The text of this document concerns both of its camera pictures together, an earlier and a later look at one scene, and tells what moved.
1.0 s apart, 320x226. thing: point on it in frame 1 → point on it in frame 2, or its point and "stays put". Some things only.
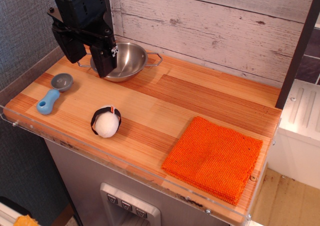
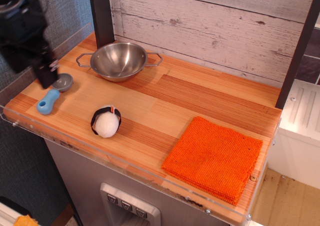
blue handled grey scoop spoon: [59, 82] stays put
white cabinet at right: [294, 149] stays put
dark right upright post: [300, 51] stays put
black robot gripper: [85, 16] → [23, 43]
